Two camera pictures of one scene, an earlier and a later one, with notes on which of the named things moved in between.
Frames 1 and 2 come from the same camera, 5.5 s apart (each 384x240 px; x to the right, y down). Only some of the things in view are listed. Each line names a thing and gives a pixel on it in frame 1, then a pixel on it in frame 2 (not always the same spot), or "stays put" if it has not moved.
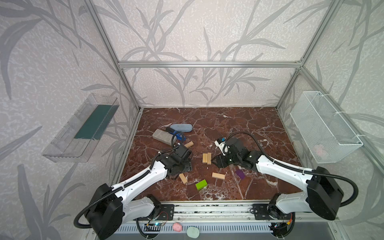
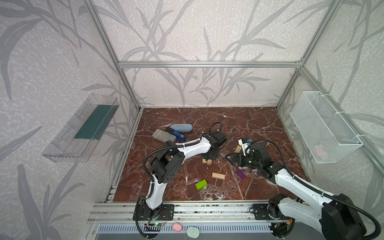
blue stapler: [179, 135] stays put
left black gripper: [182, 163] -> [212, 153]
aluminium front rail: [231, 212] stays put
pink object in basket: [319, 149] stays put
